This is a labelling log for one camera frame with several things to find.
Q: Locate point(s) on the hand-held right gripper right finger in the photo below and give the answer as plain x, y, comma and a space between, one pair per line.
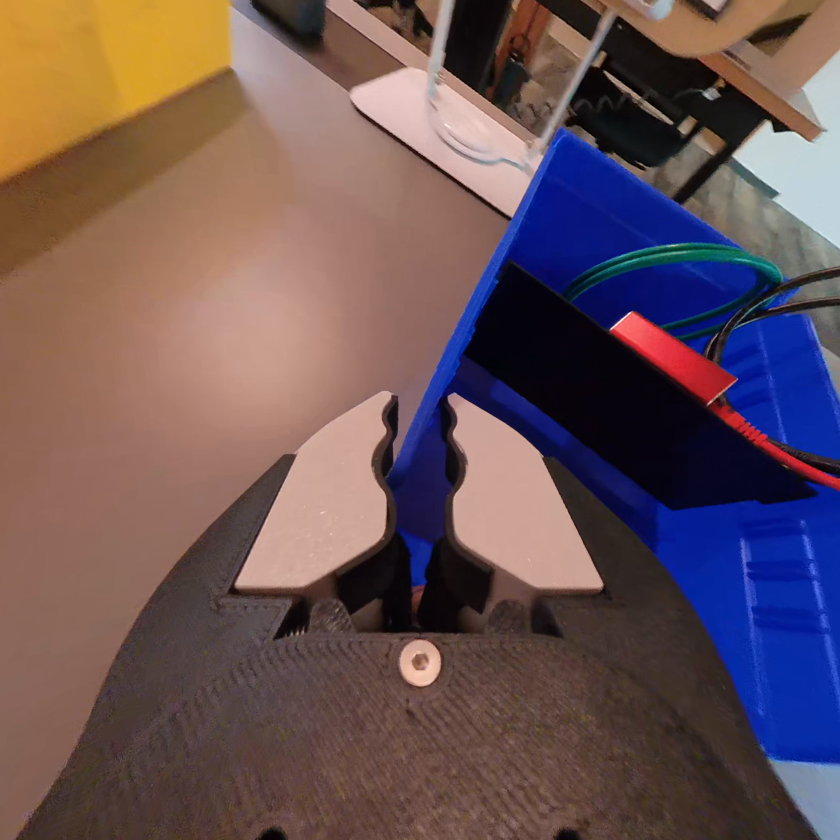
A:
518, 518

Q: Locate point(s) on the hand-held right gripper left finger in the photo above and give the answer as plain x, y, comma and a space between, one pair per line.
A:
321, 512

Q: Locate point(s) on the red ethernet splitter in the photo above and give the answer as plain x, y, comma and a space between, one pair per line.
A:
669, 358

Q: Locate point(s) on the blue plastic bin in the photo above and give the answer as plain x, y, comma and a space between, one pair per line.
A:
590, 216

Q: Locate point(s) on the yellow plastic bin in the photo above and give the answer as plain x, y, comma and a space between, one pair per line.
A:
98, 65

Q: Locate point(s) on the grey desk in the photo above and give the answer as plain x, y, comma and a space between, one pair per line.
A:
197, 295

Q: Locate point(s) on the black bin divider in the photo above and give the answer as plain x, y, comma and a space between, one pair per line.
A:
590, 394

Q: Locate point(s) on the black office chair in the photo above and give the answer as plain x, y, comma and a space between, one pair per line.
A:
623, 124

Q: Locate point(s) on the white document stand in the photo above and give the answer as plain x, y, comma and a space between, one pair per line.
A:
407, 105

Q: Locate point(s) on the wooden table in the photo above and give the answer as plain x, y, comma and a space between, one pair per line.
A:
768, 92

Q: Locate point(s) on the tan printed poster board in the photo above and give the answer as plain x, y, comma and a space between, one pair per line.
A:
741, 26

